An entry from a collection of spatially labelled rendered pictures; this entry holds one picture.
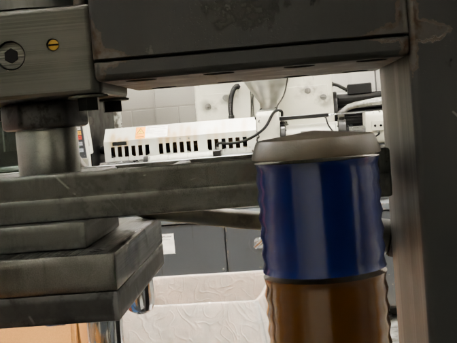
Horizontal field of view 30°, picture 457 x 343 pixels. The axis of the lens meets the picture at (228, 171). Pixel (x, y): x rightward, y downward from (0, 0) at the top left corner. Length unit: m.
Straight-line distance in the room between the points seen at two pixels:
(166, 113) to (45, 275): 6.54
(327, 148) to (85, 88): 0.26
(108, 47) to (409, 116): 0.16
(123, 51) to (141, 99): 6.64
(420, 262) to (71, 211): 0.19
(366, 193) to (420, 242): 0.22
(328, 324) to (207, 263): 4.82
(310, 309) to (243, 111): 5.33
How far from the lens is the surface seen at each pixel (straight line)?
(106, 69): 0.46
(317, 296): 0.25
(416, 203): 0.47
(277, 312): 0.26
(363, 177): 0.25
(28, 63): 0.49
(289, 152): 0.24
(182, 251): 5.08
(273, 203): 0.25
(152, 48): 0.45
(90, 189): 0.48
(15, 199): 0.50
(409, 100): 0.46
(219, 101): 5.59
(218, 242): 5.04
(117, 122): 6.07
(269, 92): 5.26
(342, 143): 0.25
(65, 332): 2.83
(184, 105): 6.97
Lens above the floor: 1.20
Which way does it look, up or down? 3 degrees down
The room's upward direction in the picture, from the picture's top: 5 degrees counter-clockwise
